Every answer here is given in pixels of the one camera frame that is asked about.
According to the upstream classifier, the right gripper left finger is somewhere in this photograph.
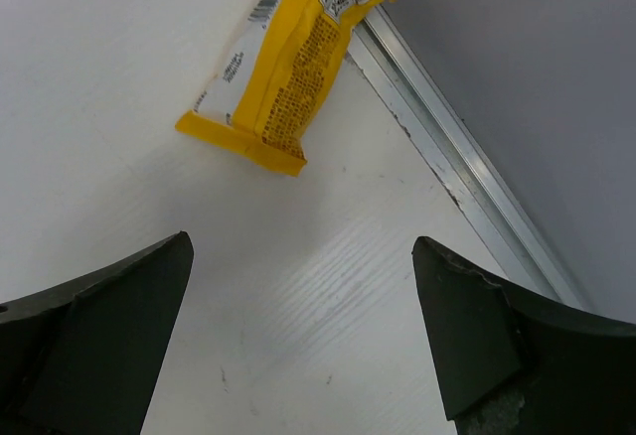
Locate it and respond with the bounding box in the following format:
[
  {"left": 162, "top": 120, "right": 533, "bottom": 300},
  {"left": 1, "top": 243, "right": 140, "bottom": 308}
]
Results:
[{"left": 1, "top": 231, "right": 194, "bottom": 434}]

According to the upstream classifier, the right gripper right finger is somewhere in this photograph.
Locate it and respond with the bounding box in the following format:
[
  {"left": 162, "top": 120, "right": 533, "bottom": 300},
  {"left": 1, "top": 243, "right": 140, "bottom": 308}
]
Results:
[{"left": 412, "top": 236, "right": 635, "bottom": 434}]

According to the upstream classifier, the small yellow snack packet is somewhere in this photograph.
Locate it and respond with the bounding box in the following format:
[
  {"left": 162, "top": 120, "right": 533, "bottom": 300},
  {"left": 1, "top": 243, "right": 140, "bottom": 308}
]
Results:
[{"left": 175, "top": 0, "right": 387, "bottom": 176}]

